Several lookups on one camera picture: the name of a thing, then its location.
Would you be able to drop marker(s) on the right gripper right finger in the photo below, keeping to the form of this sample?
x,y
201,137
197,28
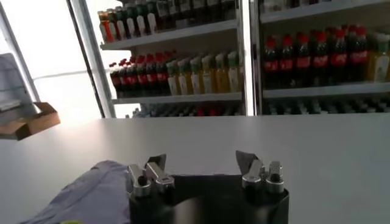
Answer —
x,y
254,173

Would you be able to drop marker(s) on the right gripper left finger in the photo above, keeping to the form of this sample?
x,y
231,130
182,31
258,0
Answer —
x,y
158,175

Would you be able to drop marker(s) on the purple t-shirt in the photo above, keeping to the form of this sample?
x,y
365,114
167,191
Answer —
x,y
91,198

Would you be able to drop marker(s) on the white metal shelf unit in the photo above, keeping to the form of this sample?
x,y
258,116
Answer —
x,y
176,98
326,89

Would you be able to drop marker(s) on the yellow juice bottle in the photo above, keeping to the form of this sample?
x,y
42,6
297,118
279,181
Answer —
x,y
208,80
221,79
184,82
173,83
196,81
234,77
379,64

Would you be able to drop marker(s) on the red cap cola bottle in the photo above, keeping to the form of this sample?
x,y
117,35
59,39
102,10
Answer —
x,y
115,80
270,64
320,61
338,59
142,78
162,76
151,77
286,64
123,79
303,62
359,56
132,79

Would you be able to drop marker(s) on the white vertical light strip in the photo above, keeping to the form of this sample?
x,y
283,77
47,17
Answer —
x,y
249,61

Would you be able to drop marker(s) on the brown cardboard box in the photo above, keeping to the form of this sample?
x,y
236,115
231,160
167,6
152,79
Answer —
x,y
39,121

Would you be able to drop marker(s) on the dark label white cap bottle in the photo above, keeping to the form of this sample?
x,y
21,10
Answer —
x,y
187,10
162,12
214,9
201,9
174,12

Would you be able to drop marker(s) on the black window frame bar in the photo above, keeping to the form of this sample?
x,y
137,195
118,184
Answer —
x,y
87,61

